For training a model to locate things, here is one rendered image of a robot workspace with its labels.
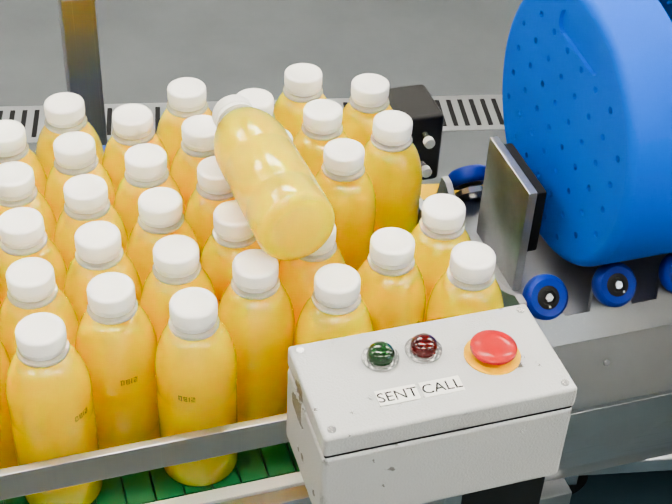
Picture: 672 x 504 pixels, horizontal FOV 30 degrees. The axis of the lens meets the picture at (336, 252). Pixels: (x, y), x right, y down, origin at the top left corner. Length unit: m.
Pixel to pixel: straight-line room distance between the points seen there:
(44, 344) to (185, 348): 0.11
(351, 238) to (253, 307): 0.19
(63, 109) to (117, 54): 2.22
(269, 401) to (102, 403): 0.15
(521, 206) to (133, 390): 0.42
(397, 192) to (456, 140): 1.92
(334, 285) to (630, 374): 0.41
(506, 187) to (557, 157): 0.06
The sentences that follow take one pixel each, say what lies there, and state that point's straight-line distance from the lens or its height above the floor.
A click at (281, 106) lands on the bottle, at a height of 1.06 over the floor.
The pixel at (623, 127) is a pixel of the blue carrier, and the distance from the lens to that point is 1.14.
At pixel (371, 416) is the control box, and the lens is 0.92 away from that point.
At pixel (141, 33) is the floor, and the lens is 3.56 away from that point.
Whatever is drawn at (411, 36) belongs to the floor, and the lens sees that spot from 3.58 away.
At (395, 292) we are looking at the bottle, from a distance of 1.09.
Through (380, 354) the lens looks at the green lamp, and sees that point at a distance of 0.95.
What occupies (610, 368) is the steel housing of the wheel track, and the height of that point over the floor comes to 0.87.
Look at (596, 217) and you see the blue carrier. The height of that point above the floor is 1.05.
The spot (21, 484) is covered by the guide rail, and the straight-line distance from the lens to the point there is 1.07.
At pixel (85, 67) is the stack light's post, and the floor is 1.01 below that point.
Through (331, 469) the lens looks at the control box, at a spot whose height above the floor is 1.07.
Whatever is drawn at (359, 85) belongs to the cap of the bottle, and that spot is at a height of 1.09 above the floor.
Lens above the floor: 1.77
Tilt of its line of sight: 40 degrees down
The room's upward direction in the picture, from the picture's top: 3 degrees clockwise
